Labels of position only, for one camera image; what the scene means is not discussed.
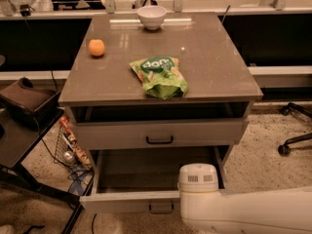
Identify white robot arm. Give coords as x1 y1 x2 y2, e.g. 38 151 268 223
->
178 163 312 234

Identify dark bin with brown cloth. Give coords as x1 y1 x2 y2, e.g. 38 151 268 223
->
0 77 59 126

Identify black office chair base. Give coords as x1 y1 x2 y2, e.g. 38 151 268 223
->
278 102 312 156

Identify wire basket with snacks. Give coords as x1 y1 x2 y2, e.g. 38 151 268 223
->
55 115 92 171

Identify grey drawer cabinet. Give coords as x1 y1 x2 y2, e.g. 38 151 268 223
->
58 12 264 180

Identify grey drawer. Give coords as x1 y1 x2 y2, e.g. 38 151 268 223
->
73 101 249 150
80 145 231 214

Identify green snack bag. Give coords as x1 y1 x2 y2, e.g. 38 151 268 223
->
130 56 188 99

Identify white ceramic bowl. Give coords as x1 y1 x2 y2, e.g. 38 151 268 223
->
136 5 167 30

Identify black floor cable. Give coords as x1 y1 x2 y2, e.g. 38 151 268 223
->
91 213 98 234

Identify orange fruit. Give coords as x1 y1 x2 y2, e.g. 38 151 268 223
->
88 39 105 57

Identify black side table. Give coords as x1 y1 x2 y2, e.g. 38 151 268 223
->
0 108 82 234

